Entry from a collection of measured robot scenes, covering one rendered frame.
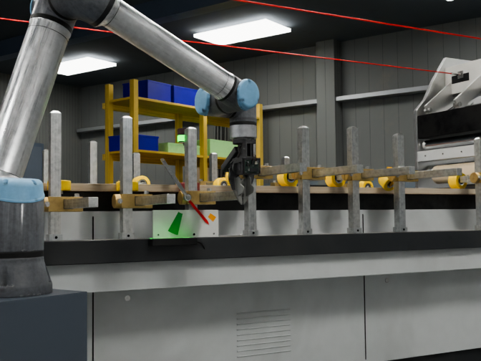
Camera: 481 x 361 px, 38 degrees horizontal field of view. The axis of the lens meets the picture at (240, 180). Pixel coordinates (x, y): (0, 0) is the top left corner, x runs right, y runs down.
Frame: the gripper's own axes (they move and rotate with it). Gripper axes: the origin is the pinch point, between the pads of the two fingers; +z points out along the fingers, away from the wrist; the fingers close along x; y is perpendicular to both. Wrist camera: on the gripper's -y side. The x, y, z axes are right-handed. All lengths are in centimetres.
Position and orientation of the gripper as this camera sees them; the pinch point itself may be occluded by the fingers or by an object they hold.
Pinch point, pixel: (241, 200)
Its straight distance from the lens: 229.6
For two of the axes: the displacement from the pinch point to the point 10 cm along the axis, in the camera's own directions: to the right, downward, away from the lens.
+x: 8.8, 0.2, 4.7
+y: 4.7, -0.6, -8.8
